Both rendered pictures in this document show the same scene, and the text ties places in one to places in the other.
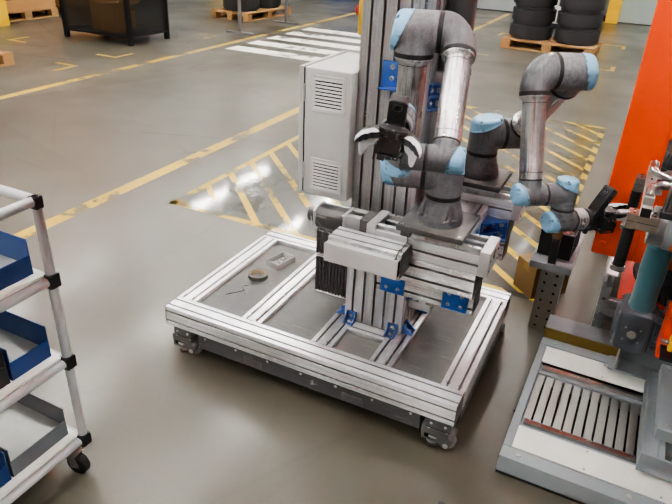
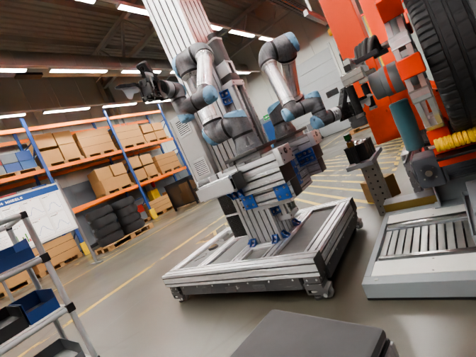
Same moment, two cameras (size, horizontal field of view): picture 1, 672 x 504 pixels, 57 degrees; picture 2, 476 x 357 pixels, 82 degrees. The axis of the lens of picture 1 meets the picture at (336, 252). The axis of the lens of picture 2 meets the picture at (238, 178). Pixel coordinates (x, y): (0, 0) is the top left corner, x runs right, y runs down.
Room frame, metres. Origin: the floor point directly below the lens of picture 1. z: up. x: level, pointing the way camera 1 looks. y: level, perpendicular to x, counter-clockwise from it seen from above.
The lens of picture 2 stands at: (0.36, -0.56, 0.80)
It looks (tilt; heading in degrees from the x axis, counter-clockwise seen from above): 4 degrees down; 13
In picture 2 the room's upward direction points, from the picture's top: 24 degrees counter-clockwise
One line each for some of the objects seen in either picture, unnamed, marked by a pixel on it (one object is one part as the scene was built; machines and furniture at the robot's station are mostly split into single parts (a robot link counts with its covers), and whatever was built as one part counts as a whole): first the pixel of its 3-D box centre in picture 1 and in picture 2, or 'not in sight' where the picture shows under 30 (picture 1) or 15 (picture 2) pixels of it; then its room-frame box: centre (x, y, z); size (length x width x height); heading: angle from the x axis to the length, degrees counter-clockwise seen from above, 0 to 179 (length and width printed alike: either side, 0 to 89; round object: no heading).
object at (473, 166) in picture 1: (480, 161); (283, 127); (2.32, -0.55, 0.87); 0.15 x 0.15 x 0.10
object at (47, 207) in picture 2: not in sight; (38, 237); (4.58, 4.40, 0.98); 1.50 x 0.50 x 1.95; 155
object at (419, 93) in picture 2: not in sight; (414, 69); (1.77, -1.17, 0.85); 0.54 x 0.07 x 0.54; 154
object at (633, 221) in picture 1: (642, 219); (353, 76); (1.71, -0.91, 0.93); 0.09 x 0.05 x 0.05; 64
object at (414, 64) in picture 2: not in sight; (410, 66); (1.48, -1.04, 0.85); 0.09 x 0.08 x 0.07; 154
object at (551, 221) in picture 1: (559, 220); (321, 119); (1.93, -0.75, 0.81); 0.11 x 0.08 x 0.09; 109
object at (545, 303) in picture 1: (549, 287); (377, 185); (2.50, -1.00, 0.21); 0.10 x 0.10 x 0.42; 64
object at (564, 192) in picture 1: (560, 193); (312, 103); (1.92, -0.73, 0.91); 0.11 x 0.08 x 0.11; 100
